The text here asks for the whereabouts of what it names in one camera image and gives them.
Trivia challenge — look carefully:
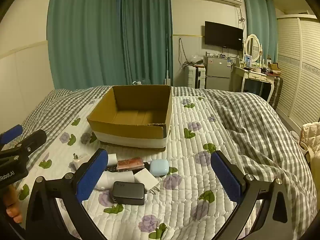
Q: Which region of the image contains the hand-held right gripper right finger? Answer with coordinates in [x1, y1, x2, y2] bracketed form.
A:
[210, 151, 295, 240]

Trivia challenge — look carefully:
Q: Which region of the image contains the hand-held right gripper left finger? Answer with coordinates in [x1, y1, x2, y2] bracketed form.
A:
[25, 148, 108, 240]

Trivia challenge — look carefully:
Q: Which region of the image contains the pink glitter case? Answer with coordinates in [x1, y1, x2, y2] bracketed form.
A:
[117, 157, 146, 173]

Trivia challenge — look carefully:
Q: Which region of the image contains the oval vanity mirror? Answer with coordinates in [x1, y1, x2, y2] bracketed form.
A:
[244, 34, 263, 63]

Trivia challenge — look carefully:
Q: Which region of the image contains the black wall television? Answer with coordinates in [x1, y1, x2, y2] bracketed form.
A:
[204, 21, 244, 52]

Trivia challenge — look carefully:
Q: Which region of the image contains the black power adapter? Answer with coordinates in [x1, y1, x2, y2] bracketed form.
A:
[112, 181, 146, 206]

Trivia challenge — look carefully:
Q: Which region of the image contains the person's left hand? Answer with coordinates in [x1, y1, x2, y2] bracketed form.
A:
[0, 184, 25, 224]

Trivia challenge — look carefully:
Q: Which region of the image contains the beige quilted bag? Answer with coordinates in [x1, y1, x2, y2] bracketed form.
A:
[299, 122, 320, 156]

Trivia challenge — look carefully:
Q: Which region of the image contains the white charger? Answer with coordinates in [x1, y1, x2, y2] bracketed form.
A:
[134, 171, 161, 194]

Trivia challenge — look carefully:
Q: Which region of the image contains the light blue earbuds case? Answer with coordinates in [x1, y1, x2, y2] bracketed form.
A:
[149, 160, 170, 177]

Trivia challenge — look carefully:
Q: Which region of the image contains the white rounded plastic device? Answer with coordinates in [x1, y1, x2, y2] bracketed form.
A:
[96, 171, 136, 191]

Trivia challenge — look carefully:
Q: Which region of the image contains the wide teal curtain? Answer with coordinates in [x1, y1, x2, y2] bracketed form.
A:
[47, 0, 123, 90]

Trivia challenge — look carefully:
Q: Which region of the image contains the white plug adapter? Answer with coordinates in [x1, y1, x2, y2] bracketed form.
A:
[69, 152, 92, 172]

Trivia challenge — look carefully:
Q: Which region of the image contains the narrow teal curtain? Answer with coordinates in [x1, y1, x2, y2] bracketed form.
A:
[120, 0, 174, 87]

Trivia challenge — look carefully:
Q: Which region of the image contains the hanging wall cable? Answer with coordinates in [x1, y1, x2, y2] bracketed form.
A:
[178, 38, 191, 68]

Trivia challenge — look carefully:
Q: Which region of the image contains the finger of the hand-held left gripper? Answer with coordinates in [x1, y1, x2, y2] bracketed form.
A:
[0, 129, 47, 161]
[0, 124, 23, 145]

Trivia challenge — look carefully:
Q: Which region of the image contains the white dressing table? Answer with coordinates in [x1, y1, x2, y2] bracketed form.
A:
[234, 65, 276, 103]

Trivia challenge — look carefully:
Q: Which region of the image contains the white thin pole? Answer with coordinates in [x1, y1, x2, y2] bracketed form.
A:
[164, 33, 172, 87]

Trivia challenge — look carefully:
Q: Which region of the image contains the grey checkered blanket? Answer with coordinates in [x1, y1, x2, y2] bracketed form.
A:
[172, 86, 318, 238]

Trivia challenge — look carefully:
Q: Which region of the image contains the white suitcase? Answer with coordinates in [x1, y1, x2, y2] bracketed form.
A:
[185, 65, 207, 89]

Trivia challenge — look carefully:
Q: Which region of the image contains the silver small fridge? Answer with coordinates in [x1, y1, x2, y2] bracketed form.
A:
[205, 55, 234, 90]

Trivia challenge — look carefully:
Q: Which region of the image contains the floral quilted bed cover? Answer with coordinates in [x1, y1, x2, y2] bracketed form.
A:
[14, 94, 253, 240]

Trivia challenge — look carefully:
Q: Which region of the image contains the cardboard box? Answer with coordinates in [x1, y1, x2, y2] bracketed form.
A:
[87, 85, 173, 149]

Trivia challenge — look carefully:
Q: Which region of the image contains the white slatted wardrobe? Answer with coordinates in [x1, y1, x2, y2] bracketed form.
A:
[276, 14, 320, 128]

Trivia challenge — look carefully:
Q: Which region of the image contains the teal curtain beside wardrobe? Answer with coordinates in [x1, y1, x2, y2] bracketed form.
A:
[244, 0, 278, 64]

